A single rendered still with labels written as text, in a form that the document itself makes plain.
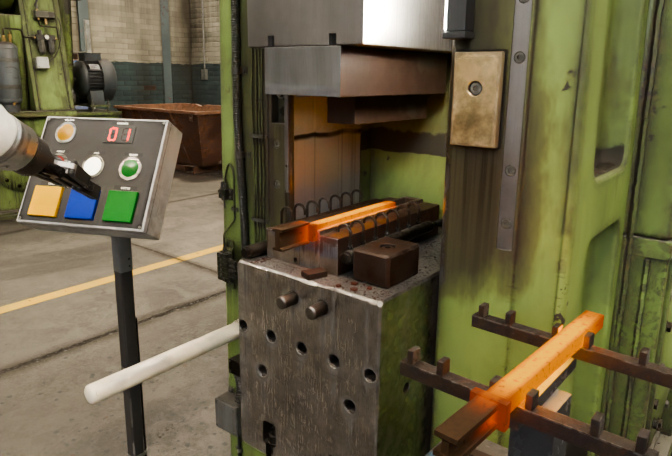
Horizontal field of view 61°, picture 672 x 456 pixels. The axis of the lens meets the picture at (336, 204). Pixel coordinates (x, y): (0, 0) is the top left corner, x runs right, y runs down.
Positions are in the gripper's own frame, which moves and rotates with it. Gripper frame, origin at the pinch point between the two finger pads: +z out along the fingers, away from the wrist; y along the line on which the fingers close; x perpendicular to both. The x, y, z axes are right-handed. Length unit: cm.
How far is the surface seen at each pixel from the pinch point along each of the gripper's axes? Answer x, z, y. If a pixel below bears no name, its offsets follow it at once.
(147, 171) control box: 9.0, 13.2, 4.6
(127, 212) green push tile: -1.4, 12.5, 2.5
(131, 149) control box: 14.4, 13.2, -0.9
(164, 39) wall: 487, 682, -450
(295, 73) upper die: 25, -5, 43
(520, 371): -28, -23, 86
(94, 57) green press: 251, 358, -306
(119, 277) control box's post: -13.6, 33.6, -9.2
